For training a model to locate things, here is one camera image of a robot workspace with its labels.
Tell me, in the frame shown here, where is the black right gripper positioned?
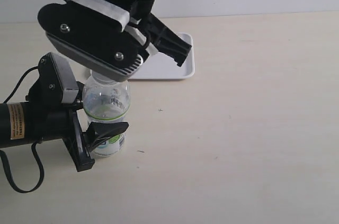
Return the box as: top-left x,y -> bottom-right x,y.
45,0 -> 193,67

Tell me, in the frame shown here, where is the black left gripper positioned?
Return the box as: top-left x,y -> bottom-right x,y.
26,80 -> 129,172

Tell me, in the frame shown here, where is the clear plastic water bottle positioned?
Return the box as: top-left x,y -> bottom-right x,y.
82,73 -> 131,157

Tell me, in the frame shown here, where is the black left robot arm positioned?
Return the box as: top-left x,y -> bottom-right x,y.
1,82 -> 129,172

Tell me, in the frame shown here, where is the white rectangular tray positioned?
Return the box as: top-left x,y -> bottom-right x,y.
129,32 -> 195,80

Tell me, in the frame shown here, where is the black left camera cable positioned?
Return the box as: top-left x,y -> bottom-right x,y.
0,66 -> 45,193

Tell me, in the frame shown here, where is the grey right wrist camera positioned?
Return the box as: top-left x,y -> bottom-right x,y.
37,2 -> 149,82

